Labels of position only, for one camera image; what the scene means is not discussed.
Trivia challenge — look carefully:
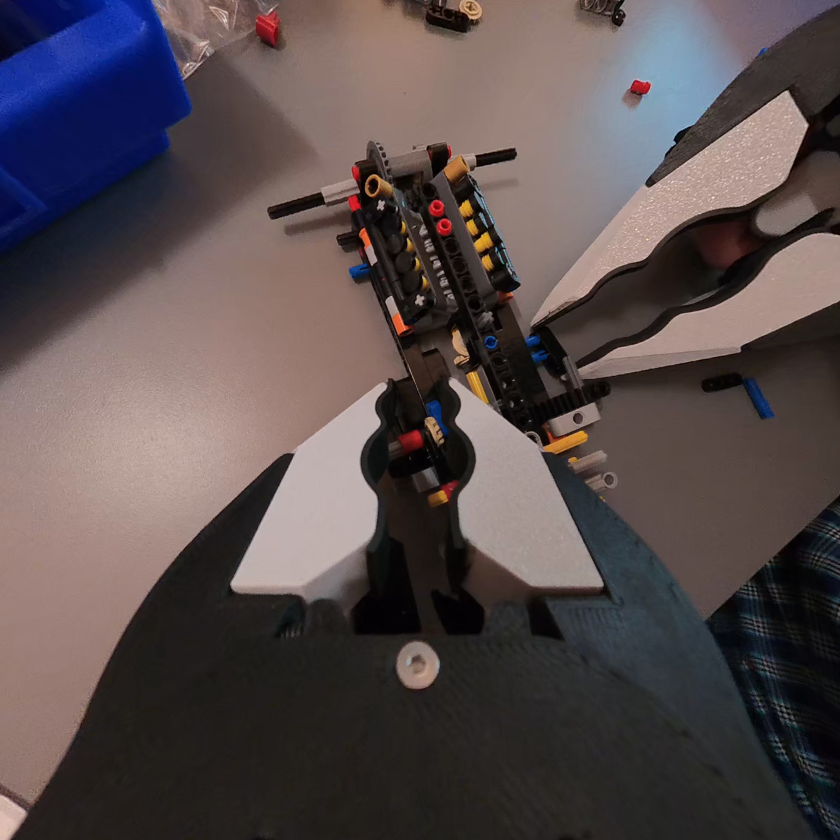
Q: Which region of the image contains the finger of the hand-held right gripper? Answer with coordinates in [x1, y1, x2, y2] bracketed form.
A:
[579, 230, 840, 382]
[529, 91, 811, 330]

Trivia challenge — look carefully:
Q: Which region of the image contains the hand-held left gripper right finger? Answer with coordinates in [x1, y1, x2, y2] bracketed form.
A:
[448, 377, 606, 616]

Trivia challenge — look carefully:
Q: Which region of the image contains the black beam with tan gear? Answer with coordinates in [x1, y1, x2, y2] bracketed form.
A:
[423, 0, 483, 34]

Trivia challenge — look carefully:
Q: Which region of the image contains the blue storage bin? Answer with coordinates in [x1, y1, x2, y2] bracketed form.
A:
[0, 0, 193, 257]

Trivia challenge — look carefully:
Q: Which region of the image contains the clear plastic bag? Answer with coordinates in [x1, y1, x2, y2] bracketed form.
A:
[154, 0, 263, 80]

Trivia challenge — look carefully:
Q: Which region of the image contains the person's plaid shirt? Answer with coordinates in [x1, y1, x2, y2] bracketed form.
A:
[705, 499, 840, 840]

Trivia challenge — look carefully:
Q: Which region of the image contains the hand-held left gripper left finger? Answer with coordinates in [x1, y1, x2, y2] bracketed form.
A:
[230, 379, 396, 619]

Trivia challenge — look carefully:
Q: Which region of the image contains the black lego technic model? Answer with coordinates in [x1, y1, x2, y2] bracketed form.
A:
[266, 140, 621, 509]

